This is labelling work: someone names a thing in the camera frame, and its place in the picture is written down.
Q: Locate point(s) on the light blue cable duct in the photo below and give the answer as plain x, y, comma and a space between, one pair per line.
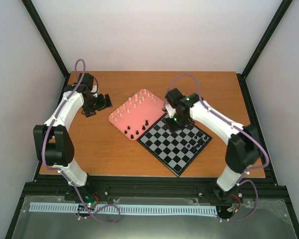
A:
130, 210

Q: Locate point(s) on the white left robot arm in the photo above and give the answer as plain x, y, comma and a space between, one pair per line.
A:
54, 147

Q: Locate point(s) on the black aluminium frame base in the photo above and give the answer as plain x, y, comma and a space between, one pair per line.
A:
110, 188

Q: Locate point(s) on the pink plastic tray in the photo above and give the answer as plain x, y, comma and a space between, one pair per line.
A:
150, 109

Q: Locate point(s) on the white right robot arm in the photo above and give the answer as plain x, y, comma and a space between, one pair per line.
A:
243, 147

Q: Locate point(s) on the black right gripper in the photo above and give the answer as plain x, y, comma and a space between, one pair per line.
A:
177, 128

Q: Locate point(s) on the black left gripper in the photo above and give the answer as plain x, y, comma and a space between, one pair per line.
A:
87, 111

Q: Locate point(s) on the black and white chessboard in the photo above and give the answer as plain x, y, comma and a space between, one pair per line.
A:
167, 146

